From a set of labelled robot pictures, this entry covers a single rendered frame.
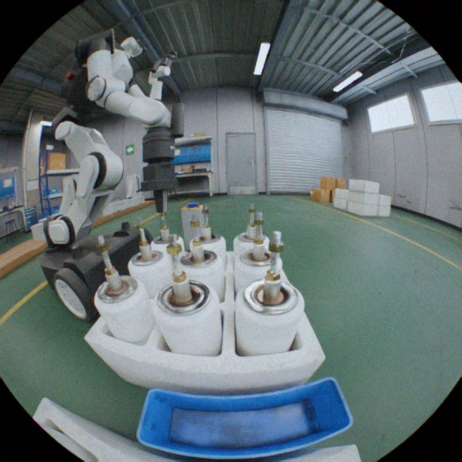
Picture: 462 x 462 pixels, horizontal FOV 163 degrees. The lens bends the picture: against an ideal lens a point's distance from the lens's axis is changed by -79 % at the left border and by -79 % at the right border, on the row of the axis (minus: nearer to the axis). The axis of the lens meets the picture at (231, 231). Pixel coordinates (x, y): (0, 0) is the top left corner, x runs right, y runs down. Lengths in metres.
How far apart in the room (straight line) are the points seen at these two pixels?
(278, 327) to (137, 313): 0.20
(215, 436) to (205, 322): 0.27
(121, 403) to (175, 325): 0.32
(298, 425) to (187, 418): 0.22
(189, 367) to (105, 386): 0.31
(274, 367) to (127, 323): 0.22
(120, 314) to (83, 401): 0.34
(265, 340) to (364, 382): 0.35
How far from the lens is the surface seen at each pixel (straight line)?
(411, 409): 0.57
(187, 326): 0.20
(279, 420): 0.40
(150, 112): 0.44
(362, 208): 2.71
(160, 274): 0.34
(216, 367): 0.24
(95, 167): 0.64
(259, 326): 0.20
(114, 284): 0.27
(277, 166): 5.49
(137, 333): 0.29
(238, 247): 0.40
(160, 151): 0.41
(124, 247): 0.76
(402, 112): 6.03
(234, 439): 0.39
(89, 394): 0.52
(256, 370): 0.23
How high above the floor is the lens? 0.39
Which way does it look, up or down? 17 degrees down
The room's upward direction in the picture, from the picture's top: 2 degrees counter-clockwise
